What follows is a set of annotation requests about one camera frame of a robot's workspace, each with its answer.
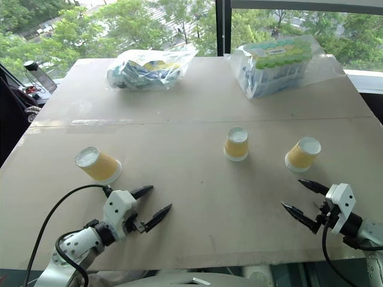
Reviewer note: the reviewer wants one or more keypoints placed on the yellow ribbed paper cup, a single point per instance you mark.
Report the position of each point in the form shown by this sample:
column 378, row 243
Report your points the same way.
column 100, row 167
column 300, row 157
column 237, row 146

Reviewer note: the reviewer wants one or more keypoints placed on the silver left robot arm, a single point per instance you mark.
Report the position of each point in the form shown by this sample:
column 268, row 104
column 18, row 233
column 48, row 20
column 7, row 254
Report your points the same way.
column 77, row 242

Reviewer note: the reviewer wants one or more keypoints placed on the clear water bottle black lid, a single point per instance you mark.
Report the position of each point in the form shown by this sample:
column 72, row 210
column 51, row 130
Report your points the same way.
column 40, row 74

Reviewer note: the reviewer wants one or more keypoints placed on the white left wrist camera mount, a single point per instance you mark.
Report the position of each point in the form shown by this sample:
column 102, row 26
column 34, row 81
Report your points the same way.
column 117, row 209

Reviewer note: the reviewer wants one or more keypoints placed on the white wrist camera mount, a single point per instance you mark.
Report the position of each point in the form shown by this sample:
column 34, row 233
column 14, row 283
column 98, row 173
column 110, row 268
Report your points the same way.
column 341, row 200
column 117, row 209

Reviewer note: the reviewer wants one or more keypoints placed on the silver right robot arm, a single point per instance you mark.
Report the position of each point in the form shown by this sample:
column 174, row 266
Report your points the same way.
column 371, row 233

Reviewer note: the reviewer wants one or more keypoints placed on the dark fabric object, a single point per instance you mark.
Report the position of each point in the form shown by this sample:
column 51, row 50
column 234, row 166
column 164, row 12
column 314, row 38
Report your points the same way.
column 12, row 119

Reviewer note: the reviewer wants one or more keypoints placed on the silver robot torso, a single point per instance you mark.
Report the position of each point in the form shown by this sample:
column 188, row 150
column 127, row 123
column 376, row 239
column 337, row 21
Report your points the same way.
column 179, row 281

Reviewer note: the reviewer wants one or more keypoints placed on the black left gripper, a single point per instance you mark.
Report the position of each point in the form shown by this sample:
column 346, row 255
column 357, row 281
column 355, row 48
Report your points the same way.
column 134, row 222

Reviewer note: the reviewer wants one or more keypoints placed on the clear bag of green-capped bottles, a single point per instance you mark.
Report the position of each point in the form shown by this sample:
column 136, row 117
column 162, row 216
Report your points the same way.
column 275, row 67

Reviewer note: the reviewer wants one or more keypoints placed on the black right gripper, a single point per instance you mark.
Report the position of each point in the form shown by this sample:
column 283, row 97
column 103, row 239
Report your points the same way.
column 326, row 215

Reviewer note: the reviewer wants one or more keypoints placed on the black window frame post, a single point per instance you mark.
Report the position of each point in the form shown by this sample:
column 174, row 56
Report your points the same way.
column 223, row 27

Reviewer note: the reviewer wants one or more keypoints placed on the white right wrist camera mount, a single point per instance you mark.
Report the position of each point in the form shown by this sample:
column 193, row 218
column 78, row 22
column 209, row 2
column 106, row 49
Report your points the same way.
column 341, row 200

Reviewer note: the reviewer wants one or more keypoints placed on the clear bag of blue packets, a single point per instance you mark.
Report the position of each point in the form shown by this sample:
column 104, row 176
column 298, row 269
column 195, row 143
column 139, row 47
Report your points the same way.
column 146, row 71

